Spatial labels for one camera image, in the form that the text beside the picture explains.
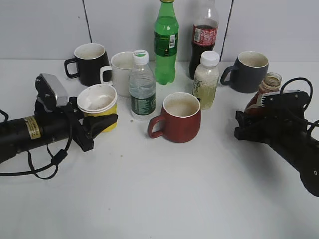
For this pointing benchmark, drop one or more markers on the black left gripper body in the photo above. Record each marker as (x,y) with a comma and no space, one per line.
(63,122)

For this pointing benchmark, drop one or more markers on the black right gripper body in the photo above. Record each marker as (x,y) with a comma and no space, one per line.
(278,125)

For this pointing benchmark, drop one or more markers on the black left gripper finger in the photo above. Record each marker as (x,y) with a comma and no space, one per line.
(96,125)

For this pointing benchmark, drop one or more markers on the yellow paper cup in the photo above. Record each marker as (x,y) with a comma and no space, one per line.
(98,100)

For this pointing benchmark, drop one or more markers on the brown Nescafe coffee bottle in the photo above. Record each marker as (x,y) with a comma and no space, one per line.
(271,83)

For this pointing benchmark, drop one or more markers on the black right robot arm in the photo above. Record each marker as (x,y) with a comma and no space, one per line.
(304,158)

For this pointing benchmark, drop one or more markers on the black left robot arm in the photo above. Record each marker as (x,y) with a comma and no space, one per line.
(21,135)

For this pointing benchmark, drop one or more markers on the dark grey ceramic mug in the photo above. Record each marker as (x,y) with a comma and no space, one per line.
(247,72)

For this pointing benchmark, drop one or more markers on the clear water bottle green label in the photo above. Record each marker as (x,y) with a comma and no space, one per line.
(142,87)

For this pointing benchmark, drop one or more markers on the black ceramic mug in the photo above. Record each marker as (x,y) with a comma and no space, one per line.
(89,59)

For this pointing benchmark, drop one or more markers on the white ceramic mug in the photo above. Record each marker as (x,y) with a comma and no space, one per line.
(121,65)

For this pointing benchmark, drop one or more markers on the red ceramic mug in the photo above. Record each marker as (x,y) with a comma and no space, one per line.
(179,120)

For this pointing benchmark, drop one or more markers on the white cap juice bottle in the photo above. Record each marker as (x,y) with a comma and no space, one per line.
(206,78)

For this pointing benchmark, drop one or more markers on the green soda bottle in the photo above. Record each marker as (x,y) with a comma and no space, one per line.
(166,32)

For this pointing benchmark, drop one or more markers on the cola bottle red label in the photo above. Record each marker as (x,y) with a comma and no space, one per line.
(204,32)

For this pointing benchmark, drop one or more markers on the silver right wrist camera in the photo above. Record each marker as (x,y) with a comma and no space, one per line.
(273,98)

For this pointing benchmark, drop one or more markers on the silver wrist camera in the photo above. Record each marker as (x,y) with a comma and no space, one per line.
(50,92)
(273,98)

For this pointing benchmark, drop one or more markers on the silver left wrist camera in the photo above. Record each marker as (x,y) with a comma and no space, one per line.
(50,92)

